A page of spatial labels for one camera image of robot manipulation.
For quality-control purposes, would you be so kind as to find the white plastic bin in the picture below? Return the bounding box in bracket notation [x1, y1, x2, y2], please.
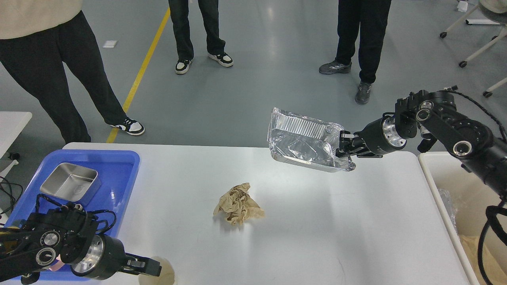
[418, 152, 500, 285]

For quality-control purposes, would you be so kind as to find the person with grey shoes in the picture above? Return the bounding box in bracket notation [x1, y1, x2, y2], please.
[319, 0, 392, 105]

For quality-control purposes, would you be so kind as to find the person with black-white sneakers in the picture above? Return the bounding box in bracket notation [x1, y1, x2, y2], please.
[168, 0, 234, 75]

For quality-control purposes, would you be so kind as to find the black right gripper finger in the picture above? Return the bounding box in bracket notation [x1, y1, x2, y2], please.
[335, 145, 363, 158]
[340, 131, 358, 145]

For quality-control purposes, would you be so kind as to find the cream paper cup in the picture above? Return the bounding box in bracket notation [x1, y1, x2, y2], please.
[138, 256, 175, 285]

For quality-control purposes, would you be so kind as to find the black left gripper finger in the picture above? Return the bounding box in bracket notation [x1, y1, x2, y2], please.
[126, 256, 159, 267]
[119, 266, 162, 277]

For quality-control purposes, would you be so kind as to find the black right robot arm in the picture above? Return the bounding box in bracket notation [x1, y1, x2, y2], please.
[335, 86, 507, 285]

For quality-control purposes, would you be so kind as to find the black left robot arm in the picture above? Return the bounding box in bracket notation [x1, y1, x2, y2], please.
[0, 194, 162, 285]

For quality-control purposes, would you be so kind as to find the aluminium foil tray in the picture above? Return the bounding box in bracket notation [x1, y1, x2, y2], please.
[267, 107, 356, 173]

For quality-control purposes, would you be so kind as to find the brown paper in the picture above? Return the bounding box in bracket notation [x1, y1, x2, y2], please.
[213, 182, 265, 226]

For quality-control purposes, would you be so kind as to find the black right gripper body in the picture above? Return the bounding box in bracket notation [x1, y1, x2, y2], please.
[354, 116, 407, 158]

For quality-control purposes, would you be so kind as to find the blue plastic tray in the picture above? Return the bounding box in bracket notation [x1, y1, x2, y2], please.
[0, 149, 141, 282]

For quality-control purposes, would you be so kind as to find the square stainless steel dish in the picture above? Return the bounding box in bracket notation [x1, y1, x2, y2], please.
[40, 163, 102, 206]

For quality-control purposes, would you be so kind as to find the white rolling chair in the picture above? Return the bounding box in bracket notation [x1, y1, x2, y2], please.
[439, 0, 507, 98]

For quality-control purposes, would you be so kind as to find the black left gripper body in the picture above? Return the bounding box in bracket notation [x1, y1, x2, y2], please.
[71, 235, 128, 280]

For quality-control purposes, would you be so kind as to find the person in beige top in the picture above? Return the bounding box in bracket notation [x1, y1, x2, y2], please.
[0, 0, 145, 144]

